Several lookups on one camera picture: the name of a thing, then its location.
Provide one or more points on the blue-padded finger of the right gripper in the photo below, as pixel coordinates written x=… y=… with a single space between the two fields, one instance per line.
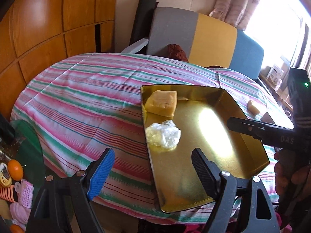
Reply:
x=246 y=126

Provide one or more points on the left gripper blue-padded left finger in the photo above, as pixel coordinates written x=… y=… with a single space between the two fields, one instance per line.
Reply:
x=98 y=171

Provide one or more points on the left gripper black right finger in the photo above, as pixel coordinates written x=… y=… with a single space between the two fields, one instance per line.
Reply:
x=208 y=173

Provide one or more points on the yellow sponge block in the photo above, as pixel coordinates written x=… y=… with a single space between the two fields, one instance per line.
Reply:
x=162 y=103
x=253 y=108

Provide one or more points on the gold metal tin tray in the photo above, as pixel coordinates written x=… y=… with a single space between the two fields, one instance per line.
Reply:
x=201 y=115

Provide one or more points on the white plastic bag ball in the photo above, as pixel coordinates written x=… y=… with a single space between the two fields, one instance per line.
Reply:
x=166 y=135

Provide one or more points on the beige cardboard box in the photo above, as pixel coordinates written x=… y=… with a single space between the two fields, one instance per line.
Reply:
x=268 y=118

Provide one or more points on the wooden desk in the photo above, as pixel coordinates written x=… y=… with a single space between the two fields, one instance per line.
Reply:
x=276 y=93

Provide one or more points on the white appliance box on desk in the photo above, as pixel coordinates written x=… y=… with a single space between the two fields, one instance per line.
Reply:
x=274 y=75

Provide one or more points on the striped pink green bedspread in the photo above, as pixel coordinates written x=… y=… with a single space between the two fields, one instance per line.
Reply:
x=86 y=103

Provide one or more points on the green glass side table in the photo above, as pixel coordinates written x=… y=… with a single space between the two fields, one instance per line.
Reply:
x=29 y=153

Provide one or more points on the orange fruit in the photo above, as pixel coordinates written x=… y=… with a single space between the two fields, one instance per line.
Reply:
x=15 y=170

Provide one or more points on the pink baby clothes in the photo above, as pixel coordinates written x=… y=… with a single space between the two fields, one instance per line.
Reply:
x=21 y=209

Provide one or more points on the grey yellow blue sofa chair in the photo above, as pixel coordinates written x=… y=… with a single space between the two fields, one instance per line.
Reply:
x=205 y=40

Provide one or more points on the dark red cushion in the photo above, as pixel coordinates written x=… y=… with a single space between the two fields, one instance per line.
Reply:
x=176 y=52

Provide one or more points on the pink patterned curtain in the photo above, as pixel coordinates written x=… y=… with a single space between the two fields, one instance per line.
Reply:
x=236 y=13

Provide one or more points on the wooden wardrobe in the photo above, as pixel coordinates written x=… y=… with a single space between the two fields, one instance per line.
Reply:
x=36 y=34

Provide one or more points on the black rolled mat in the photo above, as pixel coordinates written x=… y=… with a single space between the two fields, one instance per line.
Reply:
x=143 y=20

